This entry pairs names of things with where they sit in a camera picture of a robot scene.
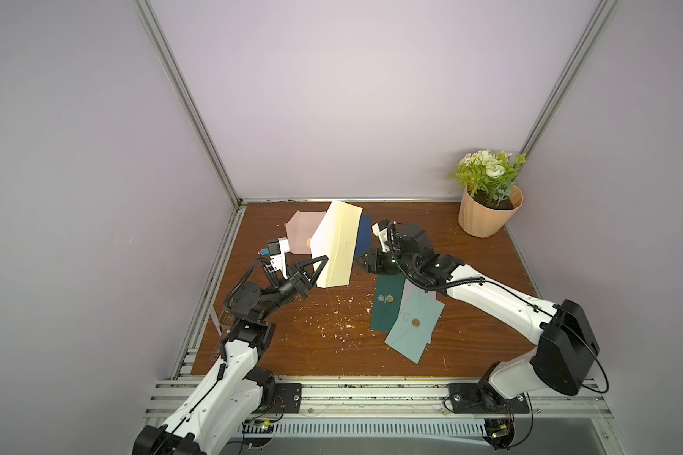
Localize navy blue envelope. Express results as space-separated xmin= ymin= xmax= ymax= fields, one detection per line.
xmin=354 ymin=215 xmax=372 ymax=258

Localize cream yellow envelope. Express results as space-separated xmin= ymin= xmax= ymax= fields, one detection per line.
xmin=309 ymin=201 xmax=362 ymax=288

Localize pink envelope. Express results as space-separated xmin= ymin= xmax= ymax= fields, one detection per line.
xmin=285 ymin=210 xmax=326 ymax=254

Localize teal envelope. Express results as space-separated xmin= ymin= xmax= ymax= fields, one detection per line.
xmin=385 ymin=290 xmax=444 ymax=364

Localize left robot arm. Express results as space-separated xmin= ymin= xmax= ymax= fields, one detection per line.
xmin=132 ymin=255 xmax=328 ymax=454

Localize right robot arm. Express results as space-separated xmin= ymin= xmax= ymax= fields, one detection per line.
xmin=355 ymin=220 xmax=600 ymax=413

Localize dark green envelope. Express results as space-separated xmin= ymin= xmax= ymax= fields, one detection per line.
xmin=370 ymin=275 xmax=405 ymax=333

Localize grey envelope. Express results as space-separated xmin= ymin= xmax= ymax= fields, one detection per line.
xmin=386 ymin=282 xmax=439 ymax=351

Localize small brown card holder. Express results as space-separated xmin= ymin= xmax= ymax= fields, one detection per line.
xmin=209 ymin=306 xmax=231 ymax=337

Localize ribbed terracotta plant pot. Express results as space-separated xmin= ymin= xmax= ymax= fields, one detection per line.
xmin=458 ymin=185 xmax=524 ymax=238

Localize green plant white flowers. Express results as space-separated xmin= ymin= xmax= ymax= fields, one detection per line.
xmin=447 ymin=149 xmax=527 ymax=210

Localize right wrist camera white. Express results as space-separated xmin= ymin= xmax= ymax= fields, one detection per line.
xmin=372 ymin=219 xmax=390 ymax=253

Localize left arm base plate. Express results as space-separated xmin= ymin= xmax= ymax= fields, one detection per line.
xmin=254 ymin=382 xmax=303 ymax=414

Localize aluminium front rail frame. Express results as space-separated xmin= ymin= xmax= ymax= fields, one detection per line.
xmin=143 ymin=376 xmax=615 ymax=422

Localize left circuit board with wires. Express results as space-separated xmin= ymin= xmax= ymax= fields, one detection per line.
xmin=227 ymin=396 xmax=286 ymax=454

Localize circuit board with wires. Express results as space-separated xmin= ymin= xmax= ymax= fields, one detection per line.
xmin=483 ymin=392 xmax=534 ymax=450
xmin=227 ymin=396 xmax=286 ymax=454

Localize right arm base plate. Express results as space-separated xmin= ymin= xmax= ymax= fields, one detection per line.
xmin=448 ymin=382 xmax=530 ymax=414

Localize white vented cable duct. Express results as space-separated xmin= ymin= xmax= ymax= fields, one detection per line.
xmin=275 ymin=419 xmax=486 ymax=438

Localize right circuit board with wires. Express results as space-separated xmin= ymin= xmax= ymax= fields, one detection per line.
xmin=483 ymin=392 xmax=534 ymax=450

